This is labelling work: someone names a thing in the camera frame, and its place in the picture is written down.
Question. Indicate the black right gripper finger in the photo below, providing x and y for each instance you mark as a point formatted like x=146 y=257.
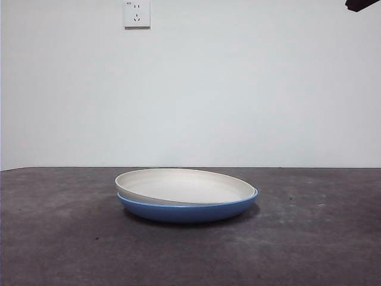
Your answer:
x=357 y=4

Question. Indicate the white wall socket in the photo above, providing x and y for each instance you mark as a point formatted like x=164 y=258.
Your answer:
x=137 y=15

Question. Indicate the blue round plate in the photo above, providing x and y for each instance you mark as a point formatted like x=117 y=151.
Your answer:
x=184 y=214

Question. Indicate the white round plate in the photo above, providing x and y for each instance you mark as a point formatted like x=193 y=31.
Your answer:
x=184 y=184

